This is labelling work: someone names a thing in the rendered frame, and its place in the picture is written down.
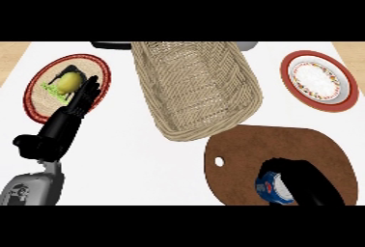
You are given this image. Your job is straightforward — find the brown wooden cutting board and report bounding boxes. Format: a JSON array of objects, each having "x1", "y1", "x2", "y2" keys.
[{"x1": 204, "y1": 123, "x2": 359, "y2": 206}]

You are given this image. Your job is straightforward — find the beige wicker basket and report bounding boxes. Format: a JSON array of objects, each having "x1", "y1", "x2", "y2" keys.
[{"x1": 130, "y1": 41, "x2": 263, "y2": 143}]

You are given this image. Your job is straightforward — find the red rimmed woven placemat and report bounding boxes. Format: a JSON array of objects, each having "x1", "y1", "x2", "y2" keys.
[{"x1": 21, "y1": 53, "x2": 113, "y2": 124}]

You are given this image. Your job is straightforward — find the blue and white can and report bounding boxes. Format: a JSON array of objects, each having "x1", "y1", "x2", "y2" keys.
[{"x1": 254, "y1": 170, "x2": 299, "y2": 206}]

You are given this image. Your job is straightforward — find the yellow green fruit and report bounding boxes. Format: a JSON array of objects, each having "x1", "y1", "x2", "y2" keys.
[{"x1": 56, "y1": 71, "x2": 84, "y2": 96}]

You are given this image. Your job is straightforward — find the red round placemat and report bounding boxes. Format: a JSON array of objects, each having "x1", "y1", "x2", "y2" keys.
[{"x1": 280, "y1": 49, "x2": 361, "y2": 114}]

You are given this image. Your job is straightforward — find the white patterned plate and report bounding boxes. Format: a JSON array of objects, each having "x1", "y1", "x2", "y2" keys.
[{"x1": 288, "y1": 56, "x2": 352, "y2": 105}]

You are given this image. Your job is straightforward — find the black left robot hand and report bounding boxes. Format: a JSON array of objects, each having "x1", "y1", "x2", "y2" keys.
[{"x1": 12, "y1": 75, "x2": 102, "y2": 163}]

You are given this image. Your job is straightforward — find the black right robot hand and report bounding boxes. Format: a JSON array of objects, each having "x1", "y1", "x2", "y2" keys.
[{"x1": 260, "y1": 157, "x2": 346, "y2": 206}]

